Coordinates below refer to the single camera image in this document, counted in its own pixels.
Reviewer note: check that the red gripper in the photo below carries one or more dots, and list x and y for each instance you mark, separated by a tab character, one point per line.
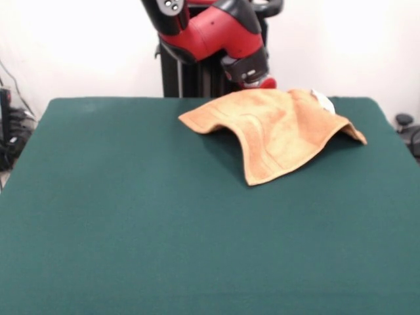
267	83

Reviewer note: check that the orange terry towel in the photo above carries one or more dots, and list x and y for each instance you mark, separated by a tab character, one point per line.
279	131

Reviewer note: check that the dark green table cloth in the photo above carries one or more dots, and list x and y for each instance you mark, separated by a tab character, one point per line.
98	229

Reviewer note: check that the black equipment box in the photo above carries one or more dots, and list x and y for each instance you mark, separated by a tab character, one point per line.
5	108

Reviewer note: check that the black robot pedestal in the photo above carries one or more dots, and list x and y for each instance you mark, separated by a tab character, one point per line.
197	78

